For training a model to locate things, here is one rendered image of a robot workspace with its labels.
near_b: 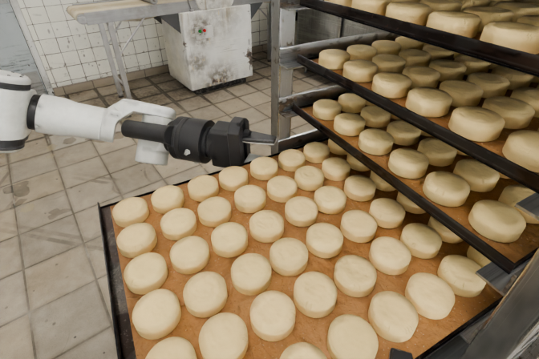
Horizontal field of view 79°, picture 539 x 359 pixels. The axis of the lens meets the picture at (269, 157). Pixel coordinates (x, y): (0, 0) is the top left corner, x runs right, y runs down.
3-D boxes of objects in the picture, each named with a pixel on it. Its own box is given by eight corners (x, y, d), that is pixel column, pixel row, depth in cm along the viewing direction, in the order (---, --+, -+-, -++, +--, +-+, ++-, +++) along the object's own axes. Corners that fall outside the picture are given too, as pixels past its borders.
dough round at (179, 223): (164, 219, 50) (160, 209, 48) (196, 214, 50) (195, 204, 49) (161, 244, 46) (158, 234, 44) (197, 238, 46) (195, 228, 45)
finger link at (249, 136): (273, 147, 59) (241, 142, 61) (277, 138, 62) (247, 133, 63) (273, 139, 58) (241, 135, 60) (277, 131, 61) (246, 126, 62)
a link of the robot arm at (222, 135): (238, 188, 63) (183, 178, 66) (254, 160, 70) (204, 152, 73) (233, 133, 56) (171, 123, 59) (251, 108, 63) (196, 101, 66)
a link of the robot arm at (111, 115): (168, 151, 72) (100, 140, 67) (174, 111, 73) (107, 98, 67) (171, 151, 66) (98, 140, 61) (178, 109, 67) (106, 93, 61)
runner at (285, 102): (285, 118, 58) (285, 103, 57) (277, 113, 60) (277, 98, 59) (500, 62, 83) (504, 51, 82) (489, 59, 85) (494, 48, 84)
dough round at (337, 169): (352, 181, 57) (354, 172, 56) (323, 182, 57) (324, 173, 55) (346, 164, 61) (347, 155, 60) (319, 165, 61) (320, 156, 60)
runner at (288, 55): (286, 70, 53) (287, 52, 51) (278, 65, 55) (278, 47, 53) (515, 26, 78) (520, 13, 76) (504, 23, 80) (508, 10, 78)
